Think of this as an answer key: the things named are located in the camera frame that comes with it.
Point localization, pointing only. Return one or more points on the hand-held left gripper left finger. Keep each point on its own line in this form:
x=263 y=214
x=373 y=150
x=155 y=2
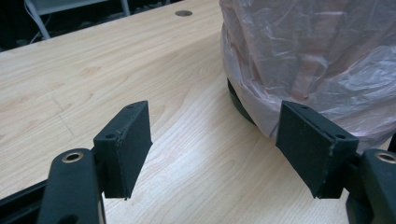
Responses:
x=123 y=149

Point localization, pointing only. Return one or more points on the black mesh trash bin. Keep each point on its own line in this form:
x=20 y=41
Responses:
x=238 y=101

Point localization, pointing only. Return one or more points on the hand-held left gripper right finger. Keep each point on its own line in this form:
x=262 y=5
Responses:
x=311 y=146

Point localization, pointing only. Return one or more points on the white metal desk frame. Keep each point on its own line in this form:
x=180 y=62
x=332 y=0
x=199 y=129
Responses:
x=43 y=12

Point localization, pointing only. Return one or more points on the grey round table grommet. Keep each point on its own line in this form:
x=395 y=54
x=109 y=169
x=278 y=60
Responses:
x=183 y=13

